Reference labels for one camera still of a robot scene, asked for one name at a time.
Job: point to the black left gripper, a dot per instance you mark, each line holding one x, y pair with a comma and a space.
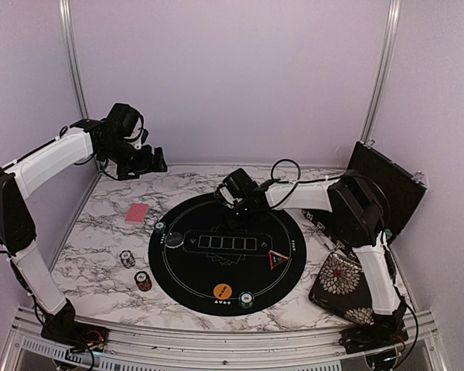
144, 165

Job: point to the red triangular marker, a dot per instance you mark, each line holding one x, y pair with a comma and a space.
275, 259

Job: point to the green poker chip stack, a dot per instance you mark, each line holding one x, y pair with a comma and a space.
160, 227

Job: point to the orange big blind button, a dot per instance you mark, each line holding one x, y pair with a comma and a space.
222, 291

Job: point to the black white poker chip stack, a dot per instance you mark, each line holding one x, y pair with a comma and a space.
127, 259

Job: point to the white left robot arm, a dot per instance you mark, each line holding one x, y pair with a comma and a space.
19, 179

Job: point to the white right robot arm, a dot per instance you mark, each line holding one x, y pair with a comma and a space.
387, 302

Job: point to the round black poker mat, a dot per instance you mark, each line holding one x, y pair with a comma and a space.
213, 253

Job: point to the red playing card deck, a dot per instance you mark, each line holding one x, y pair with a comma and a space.
137, 213

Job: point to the silver dealer button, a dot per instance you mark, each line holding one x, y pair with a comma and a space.
174, 240

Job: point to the floral fabric pouch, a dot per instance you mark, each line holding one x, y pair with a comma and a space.
341, 288

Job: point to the red poker chip stack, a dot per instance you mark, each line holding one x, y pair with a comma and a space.
143, 281

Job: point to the black poker chip case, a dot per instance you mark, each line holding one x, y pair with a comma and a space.
387, 193

